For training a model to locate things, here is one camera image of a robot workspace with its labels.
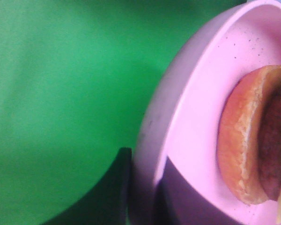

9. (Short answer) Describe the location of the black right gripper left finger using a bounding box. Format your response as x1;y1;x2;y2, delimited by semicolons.
44;147;132;225

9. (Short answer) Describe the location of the burger with lettuce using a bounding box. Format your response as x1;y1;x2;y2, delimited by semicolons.
217;65;281;225

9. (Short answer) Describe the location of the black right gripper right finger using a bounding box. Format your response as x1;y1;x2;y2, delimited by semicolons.
153;159;239;225

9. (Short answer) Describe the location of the pink round plate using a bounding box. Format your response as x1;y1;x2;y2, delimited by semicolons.
128;0;281;225

